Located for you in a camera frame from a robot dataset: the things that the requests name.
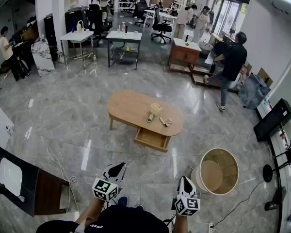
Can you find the black standing fan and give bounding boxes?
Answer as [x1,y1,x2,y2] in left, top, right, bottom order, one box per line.
[262,129,291,183]

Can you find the person's black t-shirt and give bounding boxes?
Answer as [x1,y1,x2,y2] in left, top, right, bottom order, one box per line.
[36,205,170,233]

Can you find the black bin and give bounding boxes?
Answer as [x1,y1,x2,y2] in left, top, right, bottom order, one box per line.
[65,6,89,33]

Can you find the grey-framed white table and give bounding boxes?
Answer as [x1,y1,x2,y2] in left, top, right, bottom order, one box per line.
[106,31,143,70]

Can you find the white veined marble slab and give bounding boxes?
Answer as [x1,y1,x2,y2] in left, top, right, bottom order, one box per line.
[31,40,55,77]

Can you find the black floor cable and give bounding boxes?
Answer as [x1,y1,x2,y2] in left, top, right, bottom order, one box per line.
[212,180,266,228]

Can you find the black office chair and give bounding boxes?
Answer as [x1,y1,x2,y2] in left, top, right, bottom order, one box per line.
[86,4,113,47]
[133,0,151,28]
[150,5,173,45]

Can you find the white desk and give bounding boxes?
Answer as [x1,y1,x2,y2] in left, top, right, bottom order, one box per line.
[144,8,178,37]

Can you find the wire basket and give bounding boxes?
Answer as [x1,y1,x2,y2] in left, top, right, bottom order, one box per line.
[198,40,213,58]

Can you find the glass entrance windows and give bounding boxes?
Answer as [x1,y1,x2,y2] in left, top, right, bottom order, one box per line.
[212,0,250,37]

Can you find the bulky black case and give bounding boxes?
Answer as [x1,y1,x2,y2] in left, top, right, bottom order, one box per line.
[212,40,231,63]

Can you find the white sink table steel legs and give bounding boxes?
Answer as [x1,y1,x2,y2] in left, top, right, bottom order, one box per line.
[60,30,95,70]

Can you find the grey marble slab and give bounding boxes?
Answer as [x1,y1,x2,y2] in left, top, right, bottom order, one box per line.
[238,74,271,109]

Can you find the low wooden platform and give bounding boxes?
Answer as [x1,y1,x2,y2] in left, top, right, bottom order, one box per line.
[189,64,241,90]

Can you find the tall black cabinet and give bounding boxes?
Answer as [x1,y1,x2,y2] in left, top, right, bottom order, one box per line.
[43,13,59,60]

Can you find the person's left forearm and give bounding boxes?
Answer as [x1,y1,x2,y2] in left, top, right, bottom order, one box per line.
[75,197,106,227]

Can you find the wooden coffee table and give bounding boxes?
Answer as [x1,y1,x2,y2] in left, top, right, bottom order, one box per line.
[106,90,184,150]

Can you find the white box appliance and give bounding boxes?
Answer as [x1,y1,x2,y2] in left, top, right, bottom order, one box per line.
[0,102,15,152]

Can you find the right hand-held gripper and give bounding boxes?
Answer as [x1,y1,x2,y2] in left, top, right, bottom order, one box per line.
[172,176,201,216]

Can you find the wooden drawer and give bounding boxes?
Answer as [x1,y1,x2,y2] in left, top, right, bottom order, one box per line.
[134,127,172,153]

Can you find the white floor cable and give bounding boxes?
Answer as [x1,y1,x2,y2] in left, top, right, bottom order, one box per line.
[26,100,77,213]

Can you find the person's right forearm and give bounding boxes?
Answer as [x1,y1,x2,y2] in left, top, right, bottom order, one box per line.
[175,214,189,233]

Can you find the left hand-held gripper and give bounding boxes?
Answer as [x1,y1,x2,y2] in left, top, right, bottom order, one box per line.
[92,163,127,202]

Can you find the beige open box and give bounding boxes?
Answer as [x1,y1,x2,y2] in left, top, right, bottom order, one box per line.
[150,102,163,117]

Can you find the large round white-rimmed table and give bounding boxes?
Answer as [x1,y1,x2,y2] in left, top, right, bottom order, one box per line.
[199,148,240,196]

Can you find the black tower appliance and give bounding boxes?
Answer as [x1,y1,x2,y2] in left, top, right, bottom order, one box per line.
[254,98,291,142]

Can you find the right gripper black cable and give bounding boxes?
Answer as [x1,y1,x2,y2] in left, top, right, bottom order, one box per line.
[163,216,177,233]

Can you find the dark brown vanity cabinet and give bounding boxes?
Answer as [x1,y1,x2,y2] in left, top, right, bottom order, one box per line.
[0,145,70,217]

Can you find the cardboard box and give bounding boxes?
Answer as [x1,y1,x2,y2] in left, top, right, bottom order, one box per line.
[257,68,274,87]

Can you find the white basin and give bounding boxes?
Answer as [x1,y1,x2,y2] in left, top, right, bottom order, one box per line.
[0,157,23,197]

